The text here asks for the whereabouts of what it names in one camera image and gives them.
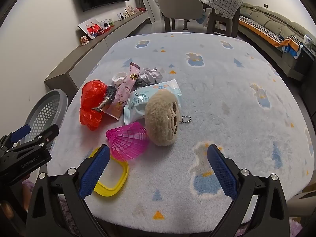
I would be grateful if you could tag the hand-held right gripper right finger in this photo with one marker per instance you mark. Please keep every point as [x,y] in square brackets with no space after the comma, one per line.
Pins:
[222,172]

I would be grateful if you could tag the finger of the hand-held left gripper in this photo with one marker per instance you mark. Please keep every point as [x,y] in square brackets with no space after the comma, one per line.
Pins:
[47,134]
[21,131]

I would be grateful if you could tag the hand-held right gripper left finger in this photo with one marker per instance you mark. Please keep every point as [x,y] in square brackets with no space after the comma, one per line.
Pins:
[95,170]

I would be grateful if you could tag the grey perforated basket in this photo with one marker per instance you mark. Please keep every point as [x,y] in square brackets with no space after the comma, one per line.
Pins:
[47,108]

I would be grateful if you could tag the pink snack wrapper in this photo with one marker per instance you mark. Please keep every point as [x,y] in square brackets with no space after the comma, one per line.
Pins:
[121,96]

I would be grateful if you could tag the light blue wet wipes packet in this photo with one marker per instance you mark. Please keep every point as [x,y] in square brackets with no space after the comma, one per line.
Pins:
[138,101]

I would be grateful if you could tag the yellow plastic lid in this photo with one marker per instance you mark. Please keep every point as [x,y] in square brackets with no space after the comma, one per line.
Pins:
[106,192]

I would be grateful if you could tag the pink plastic mesh cup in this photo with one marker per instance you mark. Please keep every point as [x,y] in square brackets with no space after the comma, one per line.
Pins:
[128,140]

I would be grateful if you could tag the red plastic bag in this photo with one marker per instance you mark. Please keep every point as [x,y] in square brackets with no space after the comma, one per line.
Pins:
[91,91]

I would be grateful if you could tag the black spiky brush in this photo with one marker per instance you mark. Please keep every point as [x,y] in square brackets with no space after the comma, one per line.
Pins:
[110,94]

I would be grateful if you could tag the long grey sideboard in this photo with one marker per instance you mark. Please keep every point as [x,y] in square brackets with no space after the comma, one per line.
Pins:
[81,61]

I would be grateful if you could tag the light blue printed blanket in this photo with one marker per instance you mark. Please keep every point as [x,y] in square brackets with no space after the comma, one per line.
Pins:
[222,91]

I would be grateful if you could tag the white bottle cap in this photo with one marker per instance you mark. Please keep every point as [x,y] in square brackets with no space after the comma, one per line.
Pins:
[119,77]

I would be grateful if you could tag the crumpled grey wrapper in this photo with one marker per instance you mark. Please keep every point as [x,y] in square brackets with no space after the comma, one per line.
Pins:
[140,81]

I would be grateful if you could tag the striped paper cup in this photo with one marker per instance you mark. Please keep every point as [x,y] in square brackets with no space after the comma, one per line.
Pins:
[84,40]

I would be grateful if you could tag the crumpled white paper ball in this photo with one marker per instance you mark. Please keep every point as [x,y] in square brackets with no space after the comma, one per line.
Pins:
[153,74]

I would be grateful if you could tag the small red box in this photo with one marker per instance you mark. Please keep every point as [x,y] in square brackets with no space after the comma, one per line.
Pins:
[105,30]

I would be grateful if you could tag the small picture card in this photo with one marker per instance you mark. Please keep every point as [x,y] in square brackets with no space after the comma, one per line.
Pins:
[121,16]
[105,24]

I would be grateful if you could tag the green sofa with blanket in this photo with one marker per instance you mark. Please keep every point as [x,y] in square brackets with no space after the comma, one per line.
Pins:
[271,54]

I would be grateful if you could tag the green bottle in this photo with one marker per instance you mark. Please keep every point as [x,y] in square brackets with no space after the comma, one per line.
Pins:
[111,23]

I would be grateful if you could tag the houndstooth orange-trimmed blanket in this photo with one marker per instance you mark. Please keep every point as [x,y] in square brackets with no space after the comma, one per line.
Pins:
[261,30]

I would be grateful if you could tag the row of small ornaments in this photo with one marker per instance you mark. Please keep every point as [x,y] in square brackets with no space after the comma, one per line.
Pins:
[134,10]

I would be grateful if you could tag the grey stool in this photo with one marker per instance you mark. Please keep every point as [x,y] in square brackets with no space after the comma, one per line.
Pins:
[222,17]

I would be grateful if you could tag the green quilt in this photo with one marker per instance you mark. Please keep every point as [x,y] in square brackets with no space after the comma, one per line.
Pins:
[271,19]

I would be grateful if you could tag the white leaning board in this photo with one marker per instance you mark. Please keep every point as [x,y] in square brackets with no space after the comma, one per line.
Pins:
[145,0]

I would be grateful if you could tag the table with checked cloth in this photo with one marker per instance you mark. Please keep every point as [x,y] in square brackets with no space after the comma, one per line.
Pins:
[222,2]

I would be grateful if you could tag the grey chair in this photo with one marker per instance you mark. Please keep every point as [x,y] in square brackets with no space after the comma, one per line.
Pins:
[177,7]

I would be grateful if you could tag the large photo frame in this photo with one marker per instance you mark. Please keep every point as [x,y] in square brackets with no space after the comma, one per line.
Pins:
[90,28]

